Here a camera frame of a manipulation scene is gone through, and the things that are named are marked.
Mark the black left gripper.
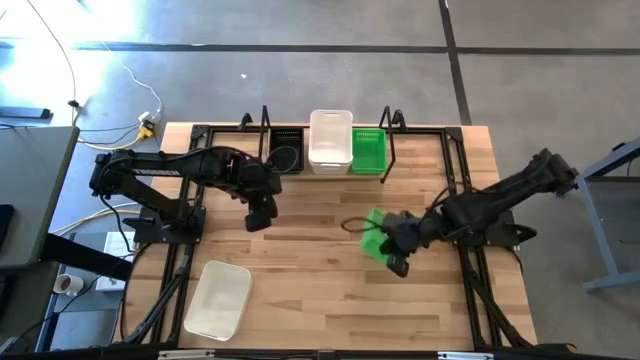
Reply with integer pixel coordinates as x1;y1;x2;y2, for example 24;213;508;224
234;162;283;233

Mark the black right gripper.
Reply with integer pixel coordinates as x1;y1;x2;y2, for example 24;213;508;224
380;210;427;280

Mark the black metal wooden shelf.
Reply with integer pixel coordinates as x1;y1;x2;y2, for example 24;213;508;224
238;103;409;185

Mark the white paper box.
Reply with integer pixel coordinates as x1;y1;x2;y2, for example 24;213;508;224
94;230;136;292

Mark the black desk foot bar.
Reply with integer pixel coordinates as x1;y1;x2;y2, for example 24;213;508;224
39;232;135;282

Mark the white cup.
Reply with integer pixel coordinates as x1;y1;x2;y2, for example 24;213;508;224
52;273;85;297

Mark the grey desk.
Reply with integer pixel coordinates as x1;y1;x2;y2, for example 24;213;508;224
0;125;81;271

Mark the black pad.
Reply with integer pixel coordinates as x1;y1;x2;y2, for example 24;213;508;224
0;203;15;251

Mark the dark grey floor bar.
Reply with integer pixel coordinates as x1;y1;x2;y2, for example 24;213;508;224
0;106;52;121

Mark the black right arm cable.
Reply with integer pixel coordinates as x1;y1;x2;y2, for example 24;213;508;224
341;215;384;235

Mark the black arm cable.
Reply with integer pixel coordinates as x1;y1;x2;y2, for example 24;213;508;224
341;215;384;235
189;144;303;175

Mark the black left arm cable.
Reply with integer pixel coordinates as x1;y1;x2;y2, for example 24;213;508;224
189;144;303;175

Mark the silver frame bracket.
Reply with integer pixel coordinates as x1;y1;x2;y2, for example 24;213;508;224
158;349;216;360
438;351;495;360

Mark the black aluminium rig frame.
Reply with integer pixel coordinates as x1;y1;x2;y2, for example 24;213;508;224
117;123;581;360

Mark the yellow floor cable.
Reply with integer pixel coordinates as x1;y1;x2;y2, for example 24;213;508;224
74;130;151;152

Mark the pale yellow cable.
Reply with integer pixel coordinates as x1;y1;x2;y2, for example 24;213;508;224
49;202;144;236

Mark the black floor cable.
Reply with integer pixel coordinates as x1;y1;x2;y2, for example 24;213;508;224
0;122;144;147

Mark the white floor cable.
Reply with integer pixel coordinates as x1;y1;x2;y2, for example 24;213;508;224
97;39;164;121

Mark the grey metal table frame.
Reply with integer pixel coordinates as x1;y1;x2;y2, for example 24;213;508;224
549;135;640;293

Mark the thin tan cable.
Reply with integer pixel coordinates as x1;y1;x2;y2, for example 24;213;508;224
24;0;79;126

